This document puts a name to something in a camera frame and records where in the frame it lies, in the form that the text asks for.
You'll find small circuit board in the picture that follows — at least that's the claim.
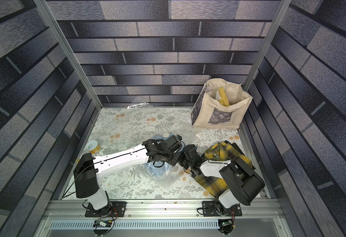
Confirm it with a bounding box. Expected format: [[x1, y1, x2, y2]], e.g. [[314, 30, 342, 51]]
[[93, 219, 112, 229], [218, 219, 234, 236]]

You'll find right small circuit board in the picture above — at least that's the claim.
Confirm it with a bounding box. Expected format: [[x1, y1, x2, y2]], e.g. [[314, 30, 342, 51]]
[[218, 219, 234, 236]]

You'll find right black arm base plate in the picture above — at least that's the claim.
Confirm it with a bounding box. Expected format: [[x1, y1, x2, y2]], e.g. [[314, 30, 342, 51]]
[[202, 200, 242, 217]]

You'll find clear plastic vacuum bag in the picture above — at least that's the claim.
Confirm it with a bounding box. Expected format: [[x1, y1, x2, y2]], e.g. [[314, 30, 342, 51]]
[[127, 103, 203, 188]]

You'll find white round tape roll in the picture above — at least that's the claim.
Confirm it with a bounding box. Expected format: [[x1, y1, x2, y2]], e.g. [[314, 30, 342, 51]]
[[85, 140, 101, 154]]

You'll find beige canvas tote bag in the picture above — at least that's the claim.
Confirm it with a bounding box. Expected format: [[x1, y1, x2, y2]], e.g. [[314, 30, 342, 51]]
[[191, 78, 252, 128]]

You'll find white vacuum bag valve cap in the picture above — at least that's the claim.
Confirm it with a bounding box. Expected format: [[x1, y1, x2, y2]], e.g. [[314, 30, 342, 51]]
[[162, 132, 171, 139]]

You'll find yellow item in tote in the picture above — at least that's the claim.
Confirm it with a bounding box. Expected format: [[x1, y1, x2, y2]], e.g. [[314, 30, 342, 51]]
[[215, 87, 230, 107]]

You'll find yellow black plaid shirt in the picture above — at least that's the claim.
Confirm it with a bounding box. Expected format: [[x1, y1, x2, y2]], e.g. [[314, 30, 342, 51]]
[[193, 141, 255, 198]]

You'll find left small circuit board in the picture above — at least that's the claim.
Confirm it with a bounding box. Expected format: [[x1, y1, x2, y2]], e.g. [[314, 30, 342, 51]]
[[93, 219, 112, 229]]

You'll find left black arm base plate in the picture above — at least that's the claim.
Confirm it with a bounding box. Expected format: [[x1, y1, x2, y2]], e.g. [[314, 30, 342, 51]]
[[85, 201, 127, 218]]

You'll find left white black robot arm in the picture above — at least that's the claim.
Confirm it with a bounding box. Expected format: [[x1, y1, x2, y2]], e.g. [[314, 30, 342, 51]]
[[73, 135, 182, 211]]

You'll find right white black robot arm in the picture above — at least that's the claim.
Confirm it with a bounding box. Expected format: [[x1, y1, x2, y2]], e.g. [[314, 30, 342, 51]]
[[178, 141, 265, 209]]

